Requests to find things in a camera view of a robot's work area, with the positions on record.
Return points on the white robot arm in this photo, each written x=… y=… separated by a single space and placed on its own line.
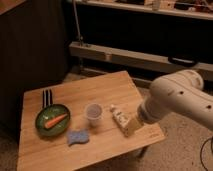
x=179 y=92

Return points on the clear plastic cup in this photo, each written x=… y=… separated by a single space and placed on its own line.
x=93 y=114

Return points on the blue sponge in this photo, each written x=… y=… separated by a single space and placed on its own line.
x=77 y=137

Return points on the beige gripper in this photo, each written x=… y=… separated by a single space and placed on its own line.
x=134 y=124

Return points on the white tube bottle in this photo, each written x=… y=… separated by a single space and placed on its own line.
x=124 y=121

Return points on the green frying pan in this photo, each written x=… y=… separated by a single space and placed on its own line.
x=49 y=111

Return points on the upper shelf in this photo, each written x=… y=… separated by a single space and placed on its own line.
x=151 y=8

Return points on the black handle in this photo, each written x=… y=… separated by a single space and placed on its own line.
x=181 y=62

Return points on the grey metal rail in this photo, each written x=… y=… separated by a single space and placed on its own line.
x=124 y=57

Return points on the orange carrot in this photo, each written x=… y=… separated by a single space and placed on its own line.
x=50 y=123

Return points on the wooden table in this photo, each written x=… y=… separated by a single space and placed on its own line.
x=106 y=140

